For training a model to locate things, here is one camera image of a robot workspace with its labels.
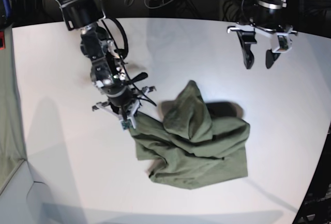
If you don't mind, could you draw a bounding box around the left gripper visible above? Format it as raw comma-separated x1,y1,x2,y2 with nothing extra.
227,1,297,69

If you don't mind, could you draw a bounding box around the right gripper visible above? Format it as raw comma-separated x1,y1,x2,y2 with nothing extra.
92,79,156,121

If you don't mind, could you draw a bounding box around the green t-shirt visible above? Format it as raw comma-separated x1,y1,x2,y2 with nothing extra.
129,81,250,189

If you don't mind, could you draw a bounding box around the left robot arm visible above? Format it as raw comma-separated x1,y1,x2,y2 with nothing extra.
227,0,298,69

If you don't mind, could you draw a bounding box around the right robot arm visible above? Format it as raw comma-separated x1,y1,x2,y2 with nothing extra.
56,0,154,127

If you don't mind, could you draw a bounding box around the green cloth at left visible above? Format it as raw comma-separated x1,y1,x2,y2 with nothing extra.
1,26,27,192

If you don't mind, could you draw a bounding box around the red device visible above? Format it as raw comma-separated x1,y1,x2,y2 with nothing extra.
0,31,6,50

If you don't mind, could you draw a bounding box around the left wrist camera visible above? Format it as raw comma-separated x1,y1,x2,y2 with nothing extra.
270,33,292,53

